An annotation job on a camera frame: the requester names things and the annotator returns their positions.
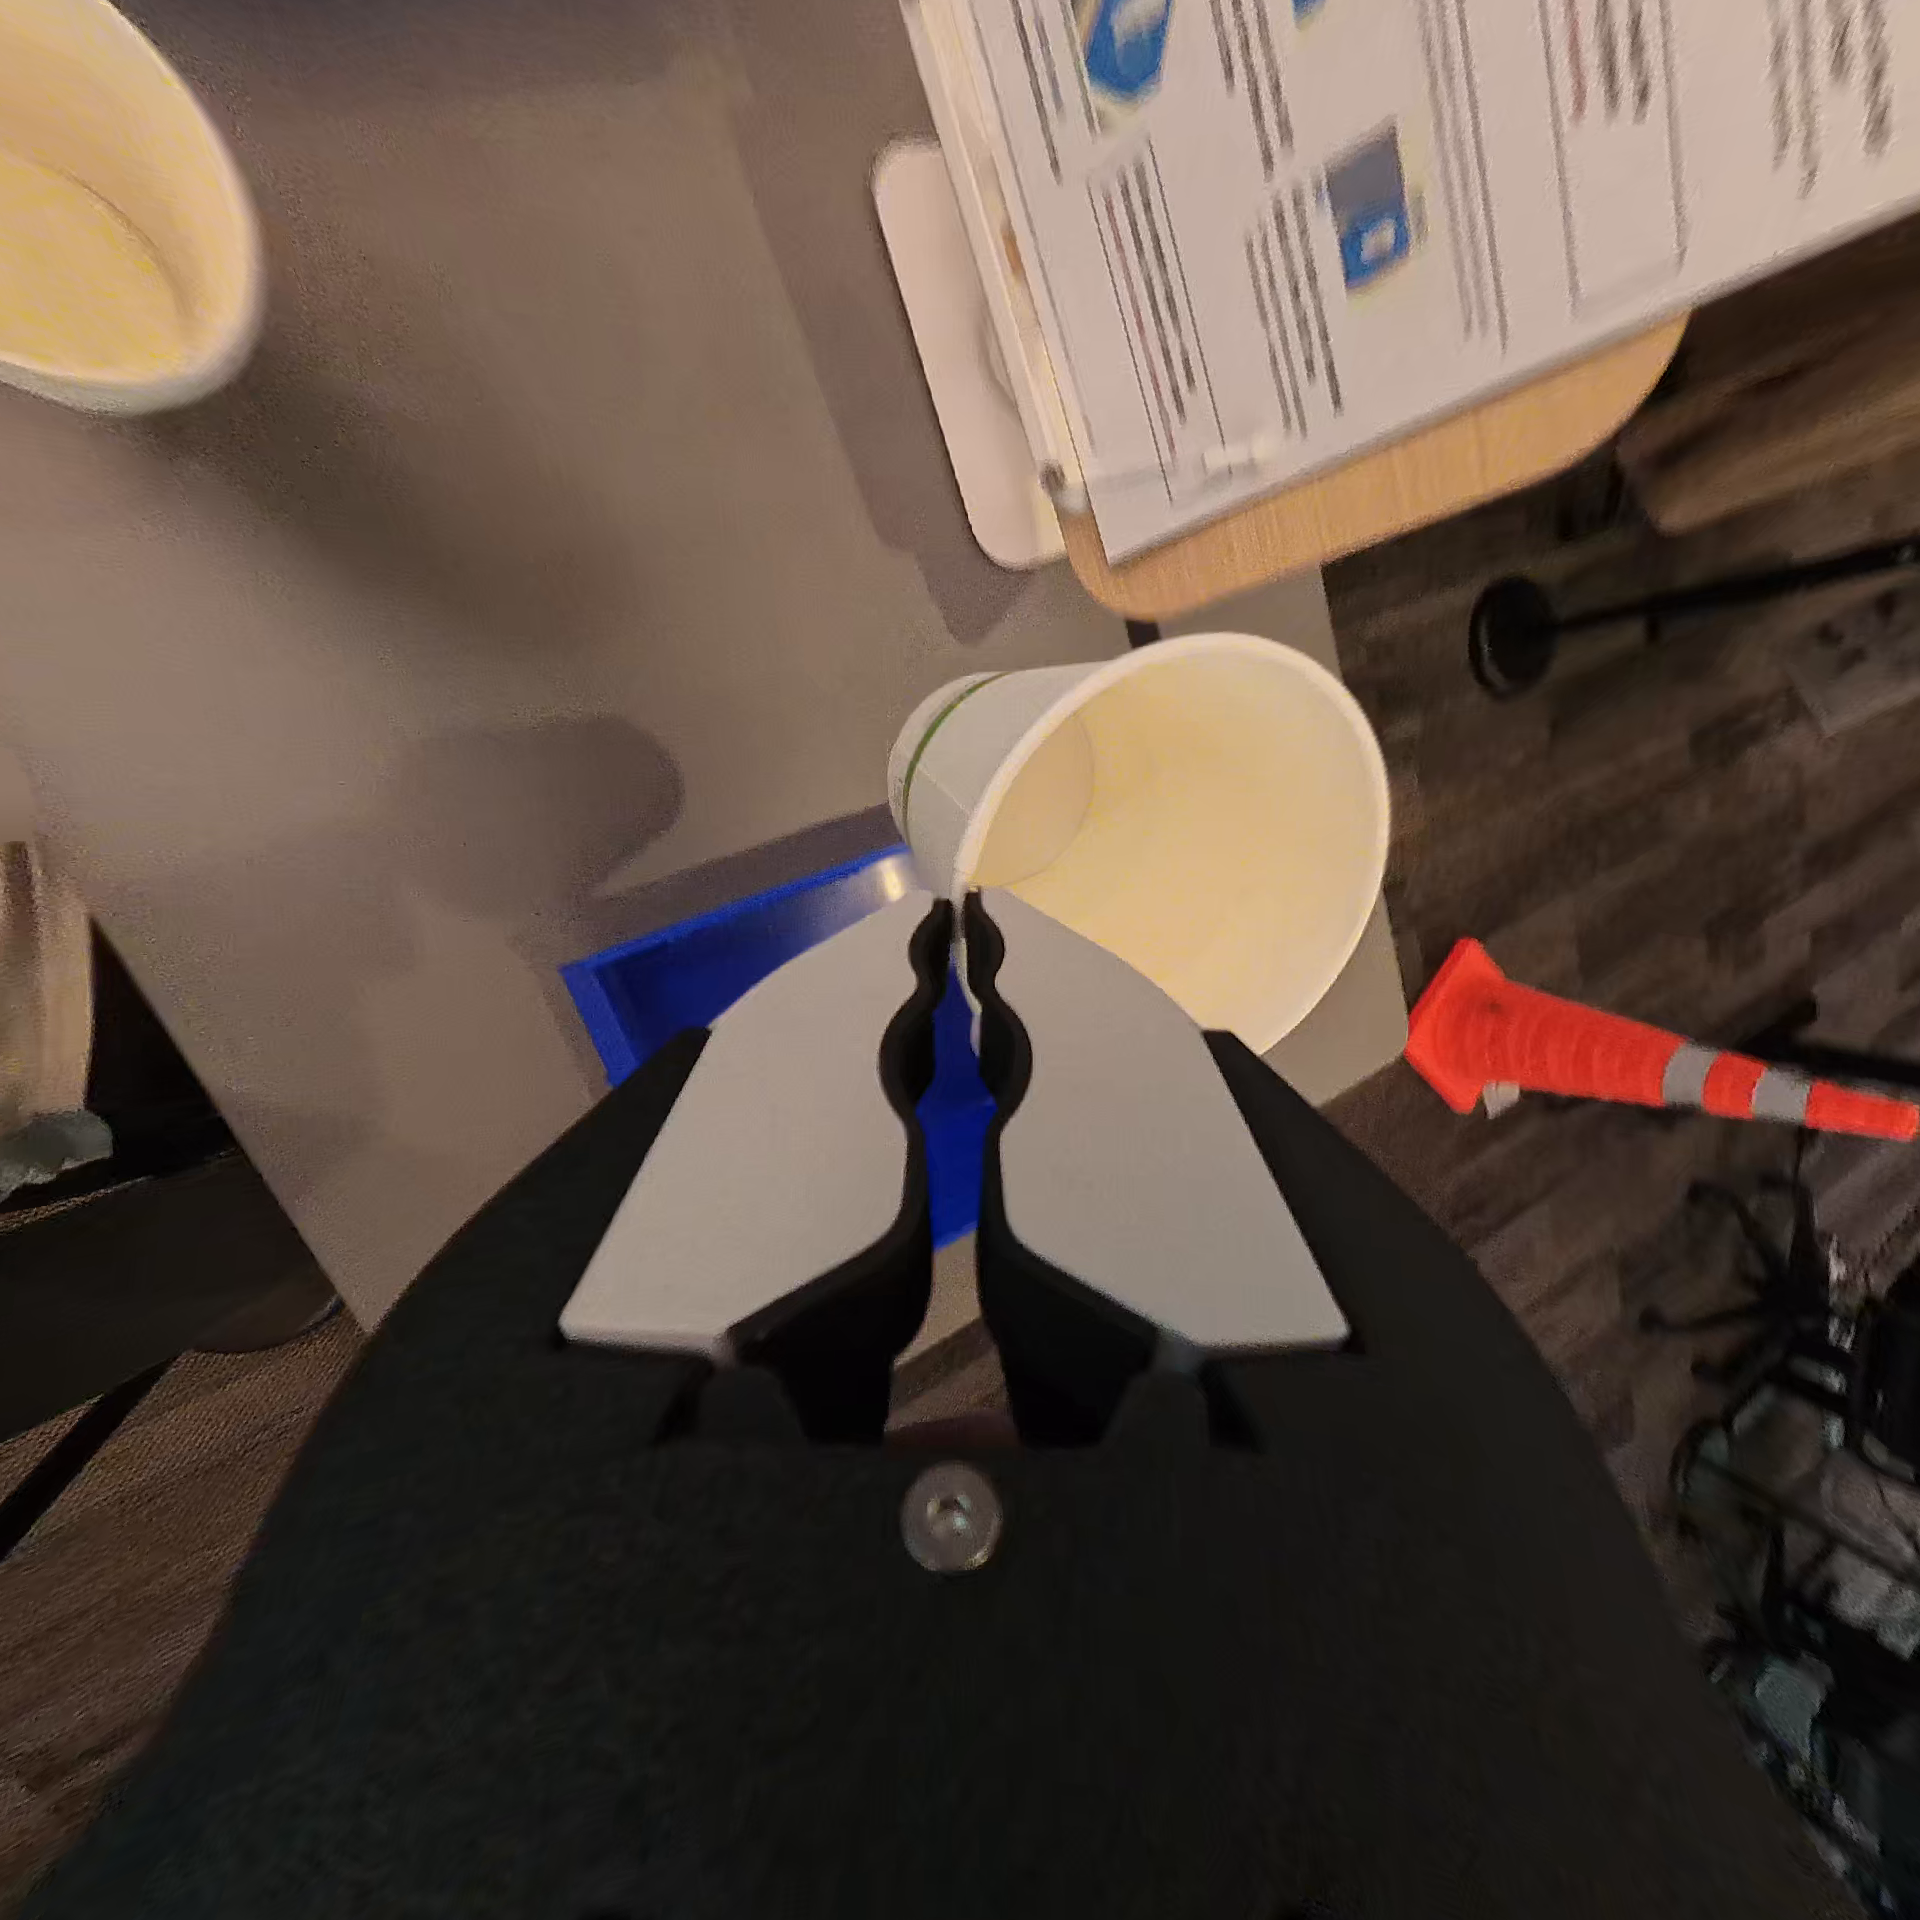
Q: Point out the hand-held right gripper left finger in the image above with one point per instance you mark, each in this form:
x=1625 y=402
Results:
x=749 y=1172

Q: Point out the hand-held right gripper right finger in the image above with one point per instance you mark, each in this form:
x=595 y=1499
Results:
x=1154 y=1172

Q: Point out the blue plastic bin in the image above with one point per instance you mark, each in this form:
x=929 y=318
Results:
x=709 y=958

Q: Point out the white paper cup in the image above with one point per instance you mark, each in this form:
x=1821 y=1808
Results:
x=1203 y=809

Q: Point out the stack of nested paper cups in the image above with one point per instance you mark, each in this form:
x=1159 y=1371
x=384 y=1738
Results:
x=117 y=225

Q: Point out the white paper tag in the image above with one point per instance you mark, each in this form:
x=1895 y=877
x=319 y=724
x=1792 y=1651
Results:
x=1499 y=1102

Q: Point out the orange traffic cone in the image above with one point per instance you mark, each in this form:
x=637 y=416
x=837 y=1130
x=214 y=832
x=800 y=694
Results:
x=1575 y=1045

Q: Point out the black round-base stand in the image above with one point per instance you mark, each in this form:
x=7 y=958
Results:
x=1508 y=639

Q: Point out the black chair base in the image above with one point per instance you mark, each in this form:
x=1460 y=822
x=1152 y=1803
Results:
x=1887 y=1379

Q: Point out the printed instruction sheet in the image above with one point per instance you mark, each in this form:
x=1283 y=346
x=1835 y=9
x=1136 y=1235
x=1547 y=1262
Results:
x=1428 y=225

